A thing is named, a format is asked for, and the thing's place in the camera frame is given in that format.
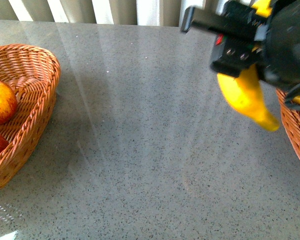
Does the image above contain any yellow-red apple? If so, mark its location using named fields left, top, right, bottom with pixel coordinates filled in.
left=0, top=81, right=18, bottom=125

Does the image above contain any wicker basket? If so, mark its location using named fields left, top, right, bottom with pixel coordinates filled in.
left=0, top=44, right=61, bottom=189
left=276, top=89, right=300, bottom=160

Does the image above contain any left wicker basket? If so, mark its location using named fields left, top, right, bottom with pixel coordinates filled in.
left=0, top=44, right=61, bottom=189

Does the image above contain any right wicker basket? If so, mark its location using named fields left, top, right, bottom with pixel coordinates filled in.
left=276, top=89, right=300, bottom=160

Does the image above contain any white pleated curtain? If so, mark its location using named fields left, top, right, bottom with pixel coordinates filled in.
left=0, top=0, right=216, bottom=28

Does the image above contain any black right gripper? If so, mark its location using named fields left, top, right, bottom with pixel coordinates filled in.
left=181, top=0, right=300, bottom=90

